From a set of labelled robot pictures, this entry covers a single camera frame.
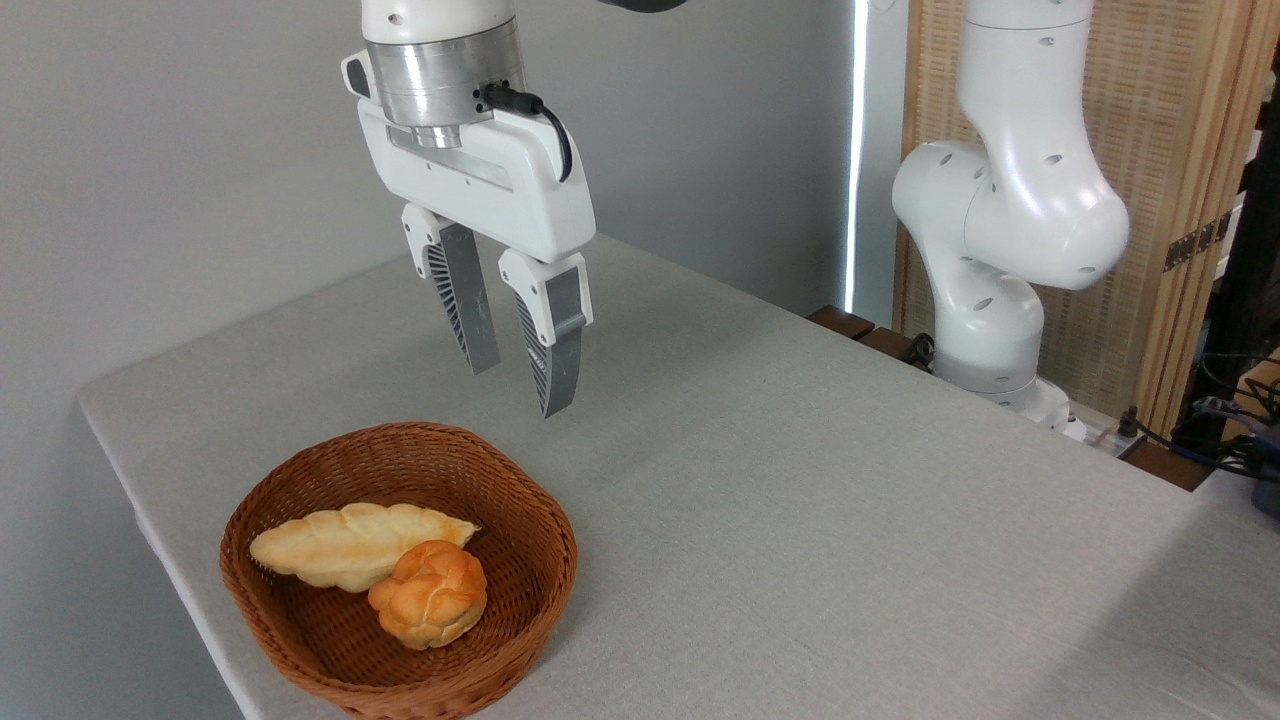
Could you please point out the round golden bread roll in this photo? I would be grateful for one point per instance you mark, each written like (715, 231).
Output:
(430, 595)

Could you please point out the black vertical stand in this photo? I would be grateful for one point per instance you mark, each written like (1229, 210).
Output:
(1245, 300)

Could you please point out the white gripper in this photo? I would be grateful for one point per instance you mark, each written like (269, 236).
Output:
(500, 190)

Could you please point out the long pale braided bread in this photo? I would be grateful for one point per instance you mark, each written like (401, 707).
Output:
(335, 548)

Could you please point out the vertical white light strip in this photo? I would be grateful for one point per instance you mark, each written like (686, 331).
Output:
(856, 150)

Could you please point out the dark blue object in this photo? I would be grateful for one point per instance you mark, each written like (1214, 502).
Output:
(1268, 480)

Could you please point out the brass screen hinge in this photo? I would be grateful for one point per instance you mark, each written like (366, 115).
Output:
(1195, 242)

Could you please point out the dark brown wooden board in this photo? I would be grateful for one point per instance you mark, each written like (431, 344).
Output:
(842, 322)

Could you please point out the wooden rattan folding screen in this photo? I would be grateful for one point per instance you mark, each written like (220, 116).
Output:
(1160, 120)

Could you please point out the brown woven wicker basket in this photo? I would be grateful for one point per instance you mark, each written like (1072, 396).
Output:
(480, 660)

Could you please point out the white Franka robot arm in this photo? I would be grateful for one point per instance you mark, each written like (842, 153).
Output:
(1030, 200)

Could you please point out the grey tablecloth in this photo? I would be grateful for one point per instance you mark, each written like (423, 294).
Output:
(820, 520)

